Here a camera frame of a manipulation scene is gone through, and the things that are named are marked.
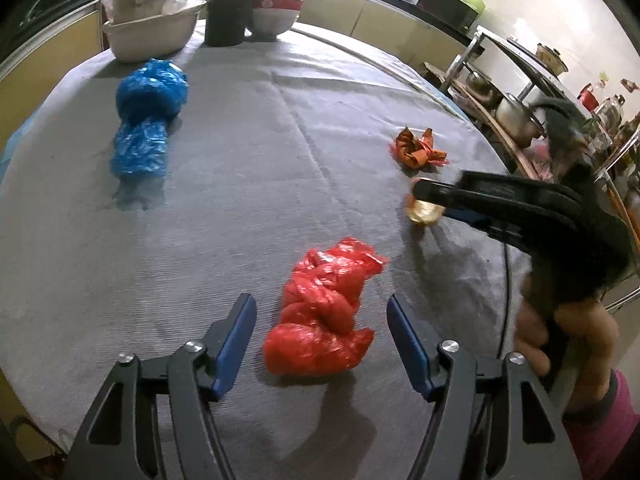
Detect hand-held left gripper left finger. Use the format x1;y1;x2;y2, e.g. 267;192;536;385
62;292;258;480

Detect microwave oven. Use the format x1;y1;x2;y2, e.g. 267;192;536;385
415;0;478;31

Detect white basin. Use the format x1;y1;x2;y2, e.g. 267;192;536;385
101;0;208;64

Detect cream lidded pot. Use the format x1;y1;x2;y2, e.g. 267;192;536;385
536;42;571;73

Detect person's right hand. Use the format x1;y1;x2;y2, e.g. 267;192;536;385
514;280;621;413

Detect dark pot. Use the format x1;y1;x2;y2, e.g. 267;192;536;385
465;71;493;106

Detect metal storage rack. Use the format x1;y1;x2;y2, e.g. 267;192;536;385
425;27;640;311

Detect red plastic bag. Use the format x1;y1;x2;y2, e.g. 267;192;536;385
263;236;390;378

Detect yellow base cabinets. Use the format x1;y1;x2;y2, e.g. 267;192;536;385
0;0;476;111

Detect stacked white red-banded bowls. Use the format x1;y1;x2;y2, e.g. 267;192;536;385
244;0;305;41

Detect orange wrapper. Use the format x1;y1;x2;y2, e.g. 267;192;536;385
389;126;450;170

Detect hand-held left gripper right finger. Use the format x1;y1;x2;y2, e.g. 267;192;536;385
386;294;583;480

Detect thin wooden stick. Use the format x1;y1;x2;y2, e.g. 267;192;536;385
290;26;451;106

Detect gold foil wrapper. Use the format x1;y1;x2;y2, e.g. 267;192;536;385
406;177;446;226

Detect blue plastic bag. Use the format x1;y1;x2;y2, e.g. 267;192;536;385
109;58;191;181

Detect black cable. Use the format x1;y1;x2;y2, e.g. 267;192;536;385
497;247;516;361

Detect black chopstick holder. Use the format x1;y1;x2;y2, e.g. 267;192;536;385
204;0;255;47

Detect steel stockpot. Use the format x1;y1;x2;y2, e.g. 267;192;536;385
495;92;546;148

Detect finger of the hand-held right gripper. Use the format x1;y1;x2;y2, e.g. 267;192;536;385
411;170;581;212
441;206;547;249

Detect grey tablecloth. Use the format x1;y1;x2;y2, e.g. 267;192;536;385
0;20;531;480

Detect blue table cover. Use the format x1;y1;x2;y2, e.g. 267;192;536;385
0;80;473;181

